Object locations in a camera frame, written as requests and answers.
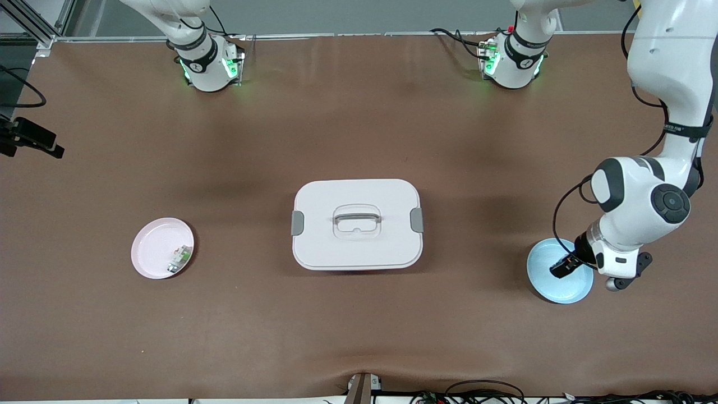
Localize white lidded box grey latches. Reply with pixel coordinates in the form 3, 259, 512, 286
291, 179, 424, 271

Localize black base cable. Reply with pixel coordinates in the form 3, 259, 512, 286
431, 27, 508, 59
209, 4, 247, 40

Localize aluminium frame profile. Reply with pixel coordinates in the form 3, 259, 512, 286
0, 0, 76, 48

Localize pink round plate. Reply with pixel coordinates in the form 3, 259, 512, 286
131, 217, 195, 280

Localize white and green switch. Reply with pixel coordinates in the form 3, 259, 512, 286
167, 246, 194, 274

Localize black cable bundle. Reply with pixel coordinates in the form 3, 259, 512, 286
409, 380, 718, 404

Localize black left base cable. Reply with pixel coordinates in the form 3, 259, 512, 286
431, 27, 508, 59

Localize light blue round plate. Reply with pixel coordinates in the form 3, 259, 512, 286
526, 238, 594, 305

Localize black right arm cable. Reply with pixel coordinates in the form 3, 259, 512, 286
0, 65, 47, 108

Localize black right base cable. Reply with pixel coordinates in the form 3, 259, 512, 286
209, 4, 247, 40

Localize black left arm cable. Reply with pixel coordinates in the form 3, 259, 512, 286
553, 3, 671, 267

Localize brown table mat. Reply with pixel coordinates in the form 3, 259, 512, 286
0, 31, 718, 400

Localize metal table edge bracket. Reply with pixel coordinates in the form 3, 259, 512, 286
347, 372, 383, 404

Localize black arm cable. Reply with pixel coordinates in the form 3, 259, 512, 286
0, 65, 47, 108
553, 3, 671, 267

